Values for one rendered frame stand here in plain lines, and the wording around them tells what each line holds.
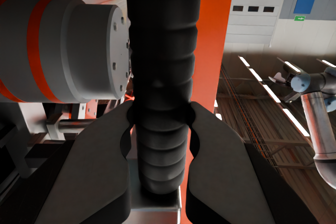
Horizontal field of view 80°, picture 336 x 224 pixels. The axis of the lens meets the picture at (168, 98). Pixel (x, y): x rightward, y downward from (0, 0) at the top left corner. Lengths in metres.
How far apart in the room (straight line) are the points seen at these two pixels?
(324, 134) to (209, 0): 0.68
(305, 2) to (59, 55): 15.02
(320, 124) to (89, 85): 0.91
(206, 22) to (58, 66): 0.56
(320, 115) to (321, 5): 14.79
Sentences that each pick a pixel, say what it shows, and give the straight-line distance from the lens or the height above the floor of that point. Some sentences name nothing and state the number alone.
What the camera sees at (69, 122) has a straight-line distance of 0.42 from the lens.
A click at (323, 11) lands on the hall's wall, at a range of 15.86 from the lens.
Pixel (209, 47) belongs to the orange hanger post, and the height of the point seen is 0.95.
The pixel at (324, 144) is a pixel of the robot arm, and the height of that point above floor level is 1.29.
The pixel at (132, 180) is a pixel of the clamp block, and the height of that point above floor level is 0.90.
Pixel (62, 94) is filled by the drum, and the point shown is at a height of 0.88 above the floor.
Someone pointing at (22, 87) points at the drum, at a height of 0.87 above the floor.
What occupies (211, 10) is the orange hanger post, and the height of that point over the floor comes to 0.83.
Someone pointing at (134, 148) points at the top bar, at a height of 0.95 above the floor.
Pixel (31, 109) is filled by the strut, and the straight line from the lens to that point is 0.39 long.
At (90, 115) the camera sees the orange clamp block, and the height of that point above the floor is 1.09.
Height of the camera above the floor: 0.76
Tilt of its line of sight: 29 degrees up
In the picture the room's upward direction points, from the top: 178 degrees counter-clockwise
